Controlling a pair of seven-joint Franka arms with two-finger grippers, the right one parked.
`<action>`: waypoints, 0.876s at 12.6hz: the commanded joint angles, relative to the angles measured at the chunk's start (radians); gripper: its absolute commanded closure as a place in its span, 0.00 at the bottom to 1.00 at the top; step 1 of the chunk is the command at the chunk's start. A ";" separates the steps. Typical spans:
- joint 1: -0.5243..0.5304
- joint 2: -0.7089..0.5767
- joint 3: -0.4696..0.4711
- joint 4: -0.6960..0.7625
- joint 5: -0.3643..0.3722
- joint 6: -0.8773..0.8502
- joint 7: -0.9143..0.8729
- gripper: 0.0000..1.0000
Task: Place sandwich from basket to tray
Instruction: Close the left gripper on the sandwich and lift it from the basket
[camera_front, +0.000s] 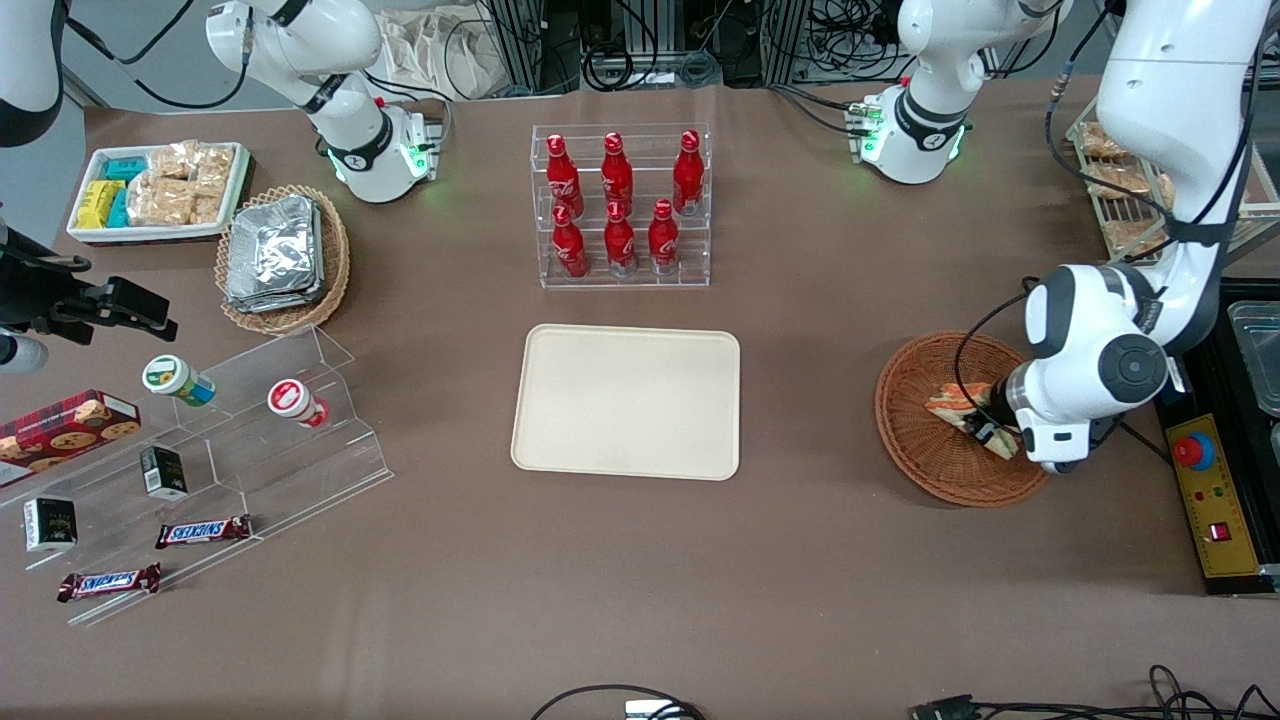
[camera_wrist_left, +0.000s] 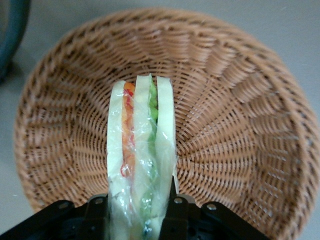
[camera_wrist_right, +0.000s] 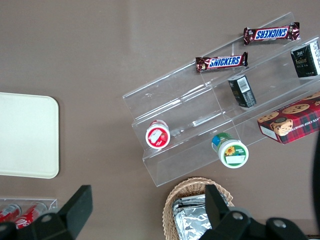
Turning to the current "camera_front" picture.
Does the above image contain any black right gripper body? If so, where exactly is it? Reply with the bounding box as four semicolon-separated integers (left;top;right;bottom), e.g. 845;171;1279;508
0;226;97;336

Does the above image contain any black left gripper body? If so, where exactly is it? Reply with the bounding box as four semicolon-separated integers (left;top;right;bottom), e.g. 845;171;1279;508
984;367;1024;431

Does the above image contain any triangle sandwich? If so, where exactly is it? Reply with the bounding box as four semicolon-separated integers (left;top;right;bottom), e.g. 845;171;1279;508
924;382;1021;461

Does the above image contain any white rectangular snack tray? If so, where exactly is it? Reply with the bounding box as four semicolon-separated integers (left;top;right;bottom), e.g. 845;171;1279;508
66;142;253;246

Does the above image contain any brown round wicker basket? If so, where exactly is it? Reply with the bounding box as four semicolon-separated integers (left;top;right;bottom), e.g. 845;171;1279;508
875;331;1051;508

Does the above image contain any light oval wicker basket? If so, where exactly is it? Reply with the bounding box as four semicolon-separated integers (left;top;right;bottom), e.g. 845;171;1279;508
214;184;352;337

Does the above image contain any beige plastic tray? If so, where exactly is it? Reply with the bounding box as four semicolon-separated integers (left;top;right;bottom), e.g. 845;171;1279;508
510;323;742;482

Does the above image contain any green lid yogurt cup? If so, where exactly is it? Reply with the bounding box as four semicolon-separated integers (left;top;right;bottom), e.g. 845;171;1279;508
141;354;217;408

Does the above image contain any red tartan cookie box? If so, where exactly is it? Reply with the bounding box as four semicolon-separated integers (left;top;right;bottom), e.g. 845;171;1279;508
0;389;142;477

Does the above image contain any silver foil pack stack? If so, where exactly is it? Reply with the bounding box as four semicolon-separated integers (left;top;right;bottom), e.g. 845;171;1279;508
224;194;325;314

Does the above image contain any small black carton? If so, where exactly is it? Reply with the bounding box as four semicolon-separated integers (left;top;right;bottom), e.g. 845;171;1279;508
139;445;189;501

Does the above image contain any red lid yogurt cup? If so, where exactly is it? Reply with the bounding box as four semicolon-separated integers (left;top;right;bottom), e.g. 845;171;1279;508
266;378;330;429

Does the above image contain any black and white carton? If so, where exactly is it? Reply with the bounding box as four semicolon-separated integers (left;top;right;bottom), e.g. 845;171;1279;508
22;497;79;554

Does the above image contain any bagged brown pastry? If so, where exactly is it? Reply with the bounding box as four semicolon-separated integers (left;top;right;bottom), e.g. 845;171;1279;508
1085;164;1173;206
1078;122;1133;160
1100;219;1169;257

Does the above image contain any clear acrylic step display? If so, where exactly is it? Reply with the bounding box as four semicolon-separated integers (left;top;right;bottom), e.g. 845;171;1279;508
0;325;395;629

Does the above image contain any yellow emergency stop box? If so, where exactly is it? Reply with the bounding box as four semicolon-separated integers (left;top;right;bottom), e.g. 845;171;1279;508
1165;412;1263;581

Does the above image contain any brown Snickers bar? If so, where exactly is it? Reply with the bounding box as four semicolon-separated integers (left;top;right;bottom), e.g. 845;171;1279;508
56;563;163;603
154;514;253;550

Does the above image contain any red cola bottle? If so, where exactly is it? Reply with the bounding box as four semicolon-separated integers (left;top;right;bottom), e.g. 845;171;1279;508
647;198;682;277
551;205;590;280
601;131;635;214
604;200;639;278
672;129;706;217
545;133;585;217

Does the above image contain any clear acrylic bottle rack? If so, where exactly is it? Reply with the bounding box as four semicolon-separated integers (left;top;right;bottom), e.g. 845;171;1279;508
530;123;713;291

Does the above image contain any white cloth bag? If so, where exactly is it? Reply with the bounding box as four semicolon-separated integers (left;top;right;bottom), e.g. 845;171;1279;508
378;8;503;101

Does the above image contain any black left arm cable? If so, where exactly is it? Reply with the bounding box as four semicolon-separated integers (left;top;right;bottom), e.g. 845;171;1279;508
952;0;1271;421

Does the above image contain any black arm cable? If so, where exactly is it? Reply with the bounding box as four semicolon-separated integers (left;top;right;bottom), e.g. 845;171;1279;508
62;0;253;111
952;0;1271;421

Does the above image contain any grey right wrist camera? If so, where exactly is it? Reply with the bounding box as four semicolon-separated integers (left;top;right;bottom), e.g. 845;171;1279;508
0;333;49;375

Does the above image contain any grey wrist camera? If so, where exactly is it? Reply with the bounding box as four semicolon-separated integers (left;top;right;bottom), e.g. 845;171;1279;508
0;333;49;375
1020;420;1093;475

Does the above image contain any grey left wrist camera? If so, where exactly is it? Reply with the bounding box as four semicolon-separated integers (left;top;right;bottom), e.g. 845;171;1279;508
1020;420;1093;475

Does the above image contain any white wire rack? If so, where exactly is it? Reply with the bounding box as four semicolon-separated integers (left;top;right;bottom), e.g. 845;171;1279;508
1065;95;1280;266

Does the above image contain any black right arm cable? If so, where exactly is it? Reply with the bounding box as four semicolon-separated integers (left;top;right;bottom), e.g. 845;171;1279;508
62;0;253;111

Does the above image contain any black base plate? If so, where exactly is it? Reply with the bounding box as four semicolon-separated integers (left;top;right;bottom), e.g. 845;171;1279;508
1150;280;1280;598

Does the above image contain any black tangled cable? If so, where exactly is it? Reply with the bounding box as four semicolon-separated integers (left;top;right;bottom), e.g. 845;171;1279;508
975;664;1280;720

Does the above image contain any black looped cable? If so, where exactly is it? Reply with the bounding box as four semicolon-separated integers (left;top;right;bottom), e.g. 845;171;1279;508
529;684;707;720

